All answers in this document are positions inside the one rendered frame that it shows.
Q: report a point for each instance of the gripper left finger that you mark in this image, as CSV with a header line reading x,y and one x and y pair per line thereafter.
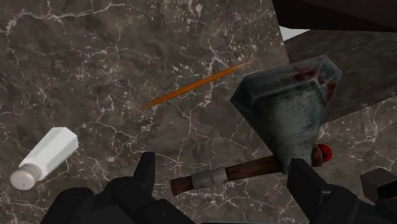
x,y
130,198

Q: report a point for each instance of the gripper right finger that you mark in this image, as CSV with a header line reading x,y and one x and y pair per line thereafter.
x,y
322,198

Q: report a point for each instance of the white salt shaker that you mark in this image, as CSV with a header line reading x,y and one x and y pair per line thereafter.
x,y
46,156

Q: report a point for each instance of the orange pencil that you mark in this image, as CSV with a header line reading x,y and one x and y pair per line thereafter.
x,y
195,84

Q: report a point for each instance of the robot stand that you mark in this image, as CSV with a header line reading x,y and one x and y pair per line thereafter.
x,y
335,14

